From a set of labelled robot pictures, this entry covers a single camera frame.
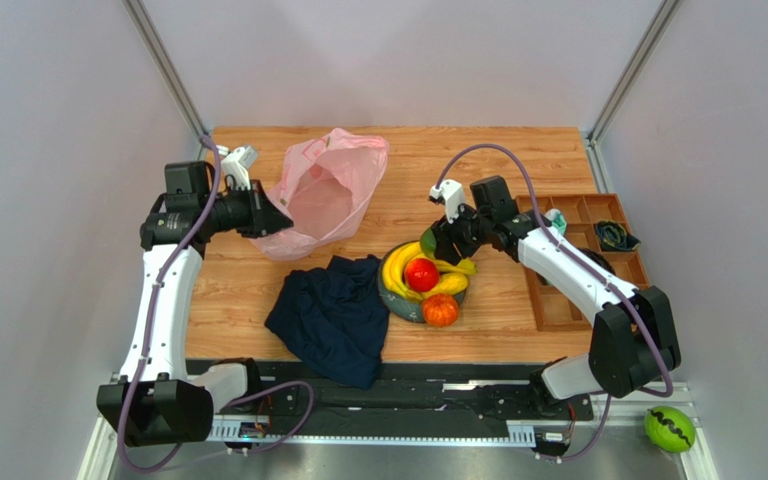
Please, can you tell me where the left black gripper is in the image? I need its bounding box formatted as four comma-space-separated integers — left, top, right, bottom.
199, 180, 292, 240

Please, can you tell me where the yellow fake starfruit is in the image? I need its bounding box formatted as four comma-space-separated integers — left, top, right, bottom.
421, 272, 469, 299

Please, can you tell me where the red yellow fake apple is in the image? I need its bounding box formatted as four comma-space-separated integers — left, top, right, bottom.
403, 258, 440, 293

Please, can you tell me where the yellow banana bunch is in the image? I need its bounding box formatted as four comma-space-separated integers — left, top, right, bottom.
381, 241, 477, 303

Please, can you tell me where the orange fake fruit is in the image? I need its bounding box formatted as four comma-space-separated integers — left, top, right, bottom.
421, 293, 460, 328

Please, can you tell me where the pink plastic bag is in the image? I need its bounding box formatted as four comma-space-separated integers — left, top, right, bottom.
252, 128, 389, 261

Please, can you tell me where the green fake mango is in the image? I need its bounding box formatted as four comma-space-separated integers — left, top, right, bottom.
419, 227, 437, 259

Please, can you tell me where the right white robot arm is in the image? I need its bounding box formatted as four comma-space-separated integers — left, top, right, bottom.
429, 176, 681, 403

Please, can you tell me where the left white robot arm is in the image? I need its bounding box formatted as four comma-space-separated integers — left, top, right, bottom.
96, 159, 293, 447

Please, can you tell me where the green fake watermelon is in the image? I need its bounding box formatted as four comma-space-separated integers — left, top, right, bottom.
644, 406, 696, 453

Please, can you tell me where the dark blue-grey ceramic plate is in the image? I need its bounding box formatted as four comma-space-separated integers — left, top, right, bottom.
378, 261, 468, 324

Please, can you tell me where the teal white sock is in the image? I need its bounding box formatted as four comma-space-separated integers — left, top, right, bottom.
544, 208, 568, 236

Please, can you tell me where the navy blue cloth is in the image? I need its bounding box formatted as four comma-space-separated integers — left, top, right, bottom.
265, 255, 389, 390

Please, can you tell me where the brown wooden compartment tray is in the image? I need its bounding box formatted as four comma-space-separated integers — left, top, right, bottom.
516, 194, 651, 332

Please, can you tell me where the black rolled sock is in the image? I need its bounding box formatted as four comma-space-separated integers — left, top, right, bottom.
581, 248, 616, 275

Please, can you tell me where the dark green rolled sock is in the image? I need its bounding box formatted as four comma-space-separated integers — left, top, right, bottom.
594, 220, 641, 252

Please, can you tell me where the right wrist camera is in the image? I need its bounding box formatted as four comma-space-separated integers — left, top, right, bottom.
429, 179, 467, 224

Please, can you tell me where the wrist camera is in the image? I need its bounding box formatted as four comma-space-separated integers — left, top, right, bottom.
217, 145, 258, 191
429, 179, 467, 224

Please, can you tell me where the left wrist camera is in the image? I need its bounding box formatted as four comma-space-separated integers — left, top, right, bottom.
217, 145, 258, 191

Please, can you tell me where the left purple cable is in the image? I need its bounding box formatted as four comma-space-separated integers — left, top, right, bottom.
114, 134, 316, 475

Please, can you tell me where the purple cable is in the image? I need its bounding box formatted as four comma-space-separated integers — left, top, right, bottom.
114, 134, 316, 475
434, 142, 675, 463

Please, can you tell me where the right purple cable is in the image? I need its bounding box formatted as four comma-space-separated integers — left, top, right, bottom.
434, 142, 675, 463

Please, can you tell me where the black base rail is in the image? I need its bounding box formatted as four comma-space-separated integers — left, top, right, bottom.
208, 361, 595, 447

